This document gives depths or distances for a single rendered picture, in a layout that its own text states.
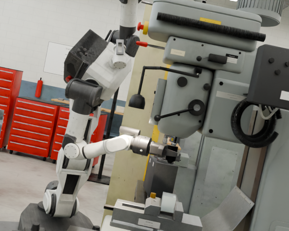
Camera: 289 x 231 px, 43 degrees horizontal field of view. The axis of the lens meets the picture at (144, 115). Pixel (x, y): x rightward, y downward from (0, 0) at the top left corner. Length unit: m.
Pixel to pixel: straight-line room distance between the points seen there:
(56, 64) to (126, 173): 7.83
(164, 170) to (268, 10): 0.90
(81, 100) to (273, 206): 0.96
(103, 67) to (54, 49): 9.23
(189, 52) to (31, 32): 9.88
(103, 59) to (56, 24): 9.30
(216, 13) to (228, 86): 0.31
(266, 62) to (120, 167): 2.33
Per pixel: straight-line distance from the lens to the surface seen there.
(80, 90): 1.74
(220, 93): 1.57
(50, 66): 11.03
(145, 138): 1.68
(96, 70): 1.82
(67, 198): 2.32
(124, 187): 3.49
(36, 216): 2.52
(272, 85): 1.37
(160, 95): 1.64
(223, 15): 1.60
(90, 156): 1.79
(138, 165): 3.44
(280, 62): 1.38
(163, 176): 1.90
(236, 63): 1.60
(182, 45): 1.56
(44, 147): 6.54
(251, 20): 1.63
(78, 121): 1.77
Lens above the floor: 1.46
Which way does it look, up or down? 3 degrees down
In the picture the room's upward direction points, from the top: 12 degrees clockwise
